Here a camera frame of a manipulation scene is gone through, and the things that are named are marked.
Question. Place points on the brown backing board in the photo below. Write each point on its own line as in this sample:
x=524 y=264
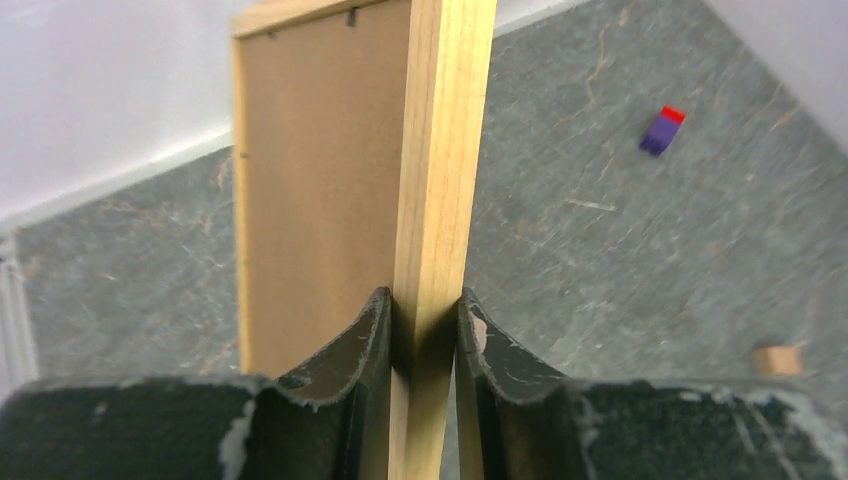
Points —
x=319 y=92

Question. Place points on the purple and red block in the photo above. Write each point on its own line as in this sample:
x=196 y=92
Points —
x=662 y=131

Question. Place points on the small brown cube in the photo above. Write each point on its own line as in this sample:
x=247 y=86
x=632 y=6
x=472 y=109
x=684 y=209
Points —
x=777 y=360

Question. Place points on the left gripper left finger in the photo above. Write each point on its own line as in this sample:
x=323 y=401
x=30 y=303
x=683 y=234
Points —
x=328 y=418

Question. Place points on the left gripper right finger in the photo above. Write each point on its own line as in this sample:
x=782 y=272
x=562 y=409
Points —
x=520 y=418

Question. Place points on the wooden picture frame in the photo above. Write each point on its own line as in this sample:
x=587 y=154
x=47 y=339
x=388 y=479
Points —
x=449 y=48

